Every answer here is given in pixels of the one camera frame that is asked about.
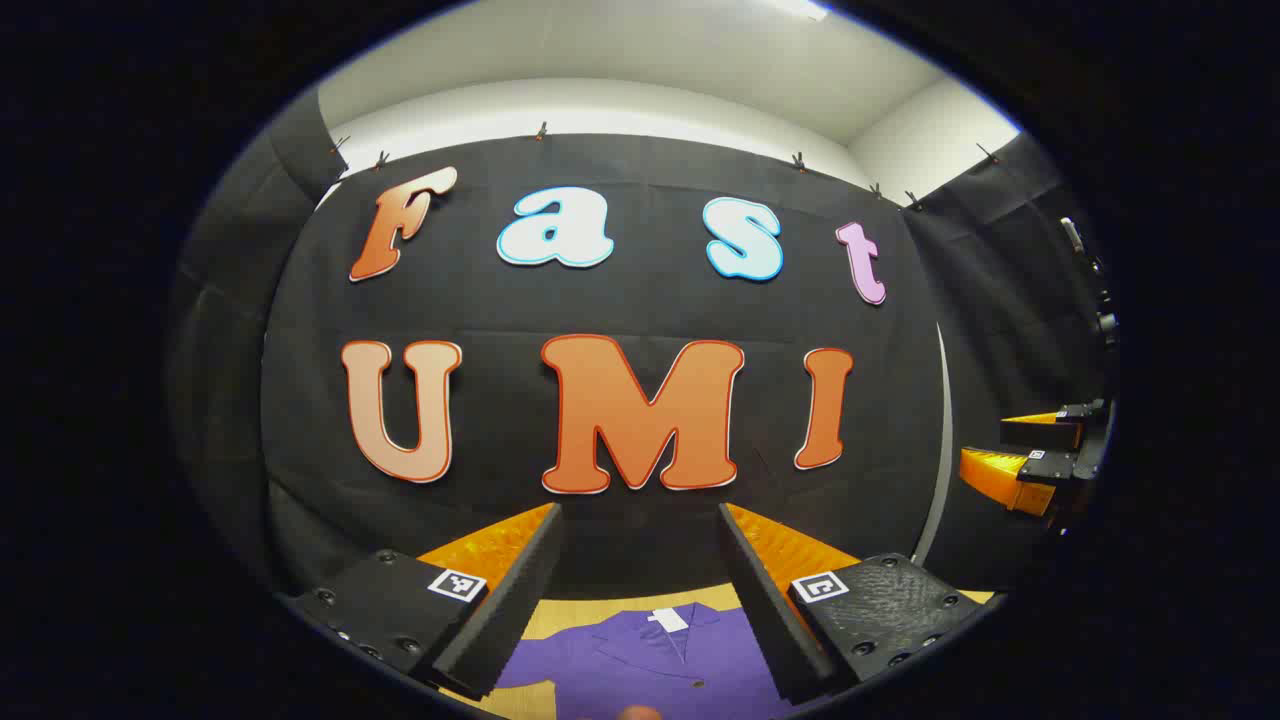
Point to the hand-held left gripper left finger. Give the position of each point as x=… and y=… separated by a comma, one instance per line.
x=510, y=610

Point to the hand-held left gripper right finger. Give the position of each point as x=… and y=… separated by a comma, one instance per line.
x=765, y=610

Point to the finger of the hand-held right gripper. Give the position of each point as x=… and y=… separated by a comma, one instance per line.
x=1040, y=433
x=1045, y=467

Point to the purple shirt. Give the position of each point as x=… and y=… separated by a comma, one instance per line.
x=640, y=665

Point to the grey metal pole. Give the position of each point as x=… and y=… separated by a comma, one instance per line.
x=949, y=430

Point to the row of black cloth clips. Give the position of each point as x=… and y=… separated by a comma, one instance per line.
x=541, y=131

